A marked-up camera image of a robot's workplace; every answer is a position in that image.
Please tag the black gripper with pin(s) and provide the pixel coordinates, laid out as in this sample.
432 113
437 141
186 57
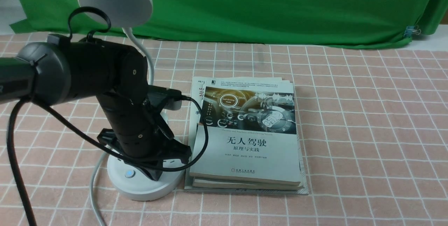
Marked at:
143 140

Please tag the white desk lamp with socket base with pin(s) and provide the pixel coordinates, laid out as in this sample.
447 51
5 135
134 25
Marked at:
127 180

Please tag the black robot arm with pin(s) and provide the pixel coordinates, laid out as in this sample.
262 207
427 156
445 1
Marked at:
59 71

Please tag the bottom book under stack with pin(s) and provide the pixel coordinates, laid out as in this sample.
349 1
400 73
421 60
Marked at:
190 180

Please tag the pink checkered tablecloth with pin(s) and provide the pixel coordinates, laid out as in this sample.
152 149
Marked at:
372 127

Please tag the top book autonomous driving cover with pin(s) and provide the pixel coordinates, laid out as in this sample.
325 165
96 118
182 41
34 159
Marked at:
245 149

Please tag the green backdrop cloth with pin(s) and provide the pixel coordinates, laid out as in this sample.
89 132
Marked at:
353 24

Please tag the blue binder clip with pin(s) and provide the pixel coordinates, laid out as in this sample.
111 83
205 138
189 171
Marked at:
411 30

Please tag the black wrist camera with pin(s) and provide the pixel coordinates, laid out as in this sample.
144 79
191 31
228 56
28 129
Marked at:
163 98

